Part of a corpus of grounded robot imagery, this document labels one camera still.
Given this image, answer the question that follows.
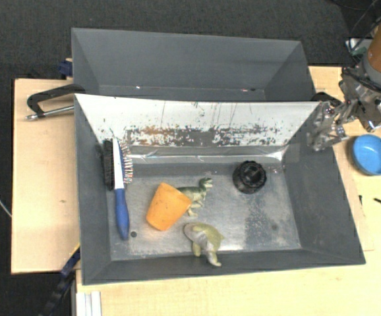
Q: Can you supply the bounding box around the pale wood flat board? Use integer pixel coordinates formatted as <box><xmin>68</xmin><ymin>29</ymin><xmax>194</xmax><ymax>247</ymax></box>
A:
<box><xmin>11</xmin><ymin>77</ymin><xmax>81</xmax><ymax>275</ymax></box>

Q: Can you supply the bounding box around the blue bowl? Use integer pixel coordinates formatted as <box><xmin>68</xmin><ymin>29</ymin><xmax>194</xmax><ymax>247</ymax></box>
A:
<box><xmin>351</xmin><ymin>134</ymin><xmax>381</xmax><ymax>177</ymax></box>

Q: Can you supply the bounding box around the orange plastic cup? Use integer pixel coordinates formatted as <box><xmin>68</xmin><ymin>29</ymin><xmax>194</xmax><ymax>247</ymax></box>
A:
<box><xmin>145</xmin><ymin>182</ymin><xmax>192</xmax><ymax>232</ymax></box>

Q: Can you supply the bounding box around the blue and white brush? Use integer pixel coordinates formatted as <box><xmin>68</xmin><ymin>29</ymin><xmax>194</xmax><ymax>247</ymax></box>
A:
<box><xmin>102</xmin><ymin>137</ymin><xmax>134</xmax><ymax>242</ymax></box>

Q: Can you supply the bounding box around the pale green toy dinosaur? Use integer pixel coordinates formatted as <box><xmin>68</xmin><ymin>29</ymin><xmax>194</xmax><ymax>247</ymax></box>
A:
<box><xmin>183</xmin><ymin>221</ymin><xmax>225</xmax><ymax>268</ymax></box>

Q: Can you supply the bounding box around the dark green toy dinosaur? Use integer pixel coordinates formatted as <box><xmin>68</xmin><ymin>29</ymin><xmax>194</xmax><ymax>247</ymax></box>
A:
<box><xmin>176</xmin><ymin>176</ymin><xmax>214</xmax><ymax>218</ymax></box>

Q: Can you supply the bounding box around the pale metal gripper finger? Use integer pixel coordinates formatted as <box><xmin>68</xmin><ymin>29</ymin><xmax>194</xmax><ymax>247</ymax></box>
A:
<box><xmin>307</xmin><ymin>120</ymin><xmax>350</xmax><ymax>153</ymax></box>
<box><xmin>310</xmin><ymin>101</ymin><xmax>345</xmax><ymax>137</ymax></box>

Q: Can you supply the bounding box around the grey metal bin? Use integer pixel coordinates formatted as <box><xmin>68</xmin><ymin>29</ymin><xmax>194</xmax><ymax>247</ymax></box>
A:
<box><xmin>71</xmin><ymin>27</ymin><xmax>366</xmax><ymax>286</ymax></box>

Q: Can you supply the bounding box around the black ribbed round knob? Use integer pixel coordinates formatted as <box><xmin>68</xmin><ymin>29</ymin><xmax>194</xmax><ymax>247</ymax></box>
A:
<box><xmin>231</xmin><ymin>159</ymin><xmax>268</xmax><ymax>195</ymax></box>

